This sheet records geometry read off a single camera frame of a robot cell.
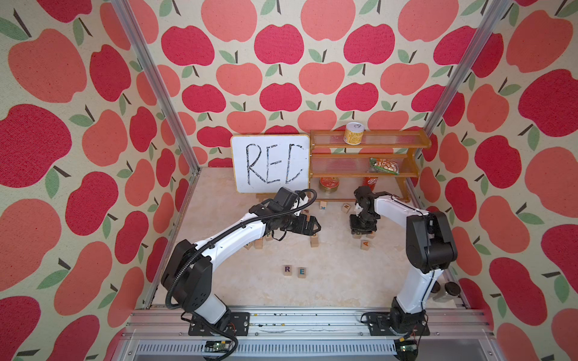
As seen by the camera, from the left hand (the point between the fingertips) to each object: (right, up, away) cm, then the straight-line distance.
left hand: (312, 231), depth 80 cm
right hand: (+21, -5, +16) cm, 27 cm away
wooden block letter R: (-9, -16, +4) cm, 18 cm away
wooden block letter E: (-3, -16, +3) cm, 17 cm away
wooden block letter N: (+18, +6, +22) cm, 29 cm away
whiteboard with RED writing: (-18, +27, +18) cm, 37 cm away
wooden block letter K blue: (+8, +8, +24) cm, 27 cm away
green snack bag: (+33, +25, +15) cm, 44 cm away
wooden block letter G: (+2, -7, +13) cm, 15 cm away
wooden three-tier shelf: (+21, +30, +42) cm, 56 cm away
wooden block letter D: (+21, -5, +15) cm, 26 cm away
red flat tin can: (+11, +17, +28) cm, 35 cm away
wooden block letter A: (+23, -8, +11) cm, 27 cm away
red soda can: (+29, +19, +22) cm, 41 cm away
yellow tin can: (+17, +37, +7) cm, 42 cm away
